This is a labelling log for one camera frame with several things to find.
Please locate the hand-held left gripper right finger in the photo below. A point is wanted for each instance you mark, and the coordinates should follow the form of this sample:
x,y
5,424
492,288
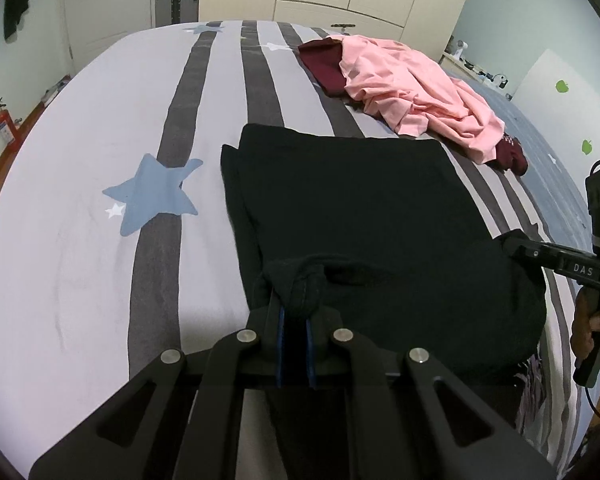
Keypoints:
x,y
311,350

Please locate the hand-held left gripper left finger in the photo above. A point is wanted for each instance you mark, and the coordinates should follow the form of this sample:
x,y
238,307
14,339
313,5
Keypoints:
x,y
280,345

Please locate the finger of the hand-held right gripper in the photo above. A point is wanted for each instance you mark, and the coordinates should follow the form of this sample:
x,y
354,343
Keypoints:
x,y
517,245

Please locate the black printed t-shirt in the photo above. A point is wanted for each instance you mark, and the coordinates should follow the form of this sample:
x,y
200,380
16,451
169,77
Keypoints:
x,y
360,200

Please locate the person's right hand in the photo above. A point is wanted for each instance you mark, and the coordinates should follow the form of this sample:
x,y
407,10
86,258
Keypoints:
x,y
582,325

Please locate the white board with green stickers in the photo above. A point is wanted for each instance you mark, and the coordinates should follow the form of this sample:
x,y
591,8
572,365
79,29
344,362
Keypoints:
x,y
545,90

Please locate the cluttered side table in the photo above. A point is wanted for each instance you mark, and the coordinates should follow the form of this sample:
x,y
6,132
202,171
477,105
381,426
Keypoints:
x,y
475,67

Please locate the pink garment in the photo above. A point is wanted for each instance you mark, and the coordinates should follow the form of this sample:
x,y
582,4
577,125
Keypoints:
x,y
410,85

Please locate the striped star bed sheet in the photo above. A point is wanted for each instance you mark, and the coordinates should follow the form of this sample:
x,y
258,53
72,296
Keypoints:
x,y
80,270

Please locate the pink cloth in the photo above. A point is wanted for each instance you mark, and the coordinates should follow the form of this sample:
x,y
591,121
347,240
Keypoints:
x,y
325,65

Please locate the red fire extinguisher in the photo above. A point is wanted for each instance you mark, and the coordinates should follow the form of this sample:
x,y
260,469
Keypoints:
x,y
4,125

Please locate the grey suitcase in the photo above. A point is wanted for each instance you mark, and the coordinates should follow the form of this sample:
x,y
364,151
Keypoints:
x,y
177,0

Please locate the white door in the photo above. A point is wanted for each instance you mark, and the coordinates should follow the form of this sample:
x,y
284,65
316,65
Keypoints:
x,y
105,0

